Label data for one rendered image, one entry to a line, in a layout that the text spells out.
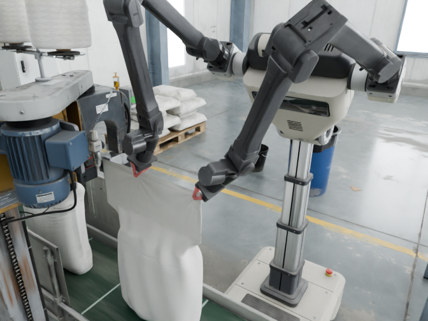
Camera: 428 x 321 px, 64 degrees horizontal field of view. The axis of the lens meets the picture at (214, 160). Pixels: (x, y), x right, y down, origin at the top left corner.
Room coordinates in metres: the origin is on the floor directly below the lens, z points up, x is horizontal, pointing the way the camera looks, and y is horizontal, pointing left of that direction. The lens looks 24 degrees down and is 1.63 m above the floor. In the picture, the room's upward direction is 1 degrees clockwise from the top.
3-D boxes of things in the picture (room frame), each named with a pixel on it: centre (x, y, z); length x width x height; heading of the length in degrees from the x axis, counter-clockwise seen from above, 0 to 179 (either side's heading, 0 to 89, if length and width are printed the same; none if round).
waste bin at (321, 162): (3.09, -0.95, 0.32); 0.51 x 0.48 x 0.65; 147
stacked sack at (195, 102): (4.69, 0.46, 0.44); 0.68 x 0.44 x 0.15; 147
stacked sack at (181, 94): (4.82, 0.63, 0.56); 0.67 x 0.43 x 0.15; 57
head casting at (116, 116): (1.39, 0.55, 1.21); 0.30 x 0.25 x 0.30; 57
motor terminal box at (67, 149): (0.91, 0.42, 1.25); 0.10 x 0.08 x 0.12; 172
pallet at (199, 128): (4.53, 0.79, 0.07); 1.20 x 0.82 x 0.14; 149
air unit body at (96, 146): (1.20, 0.45, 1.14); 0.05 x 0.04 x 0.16; 147
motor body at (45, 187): (0.93, 0.53, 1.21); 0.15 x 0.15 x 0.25
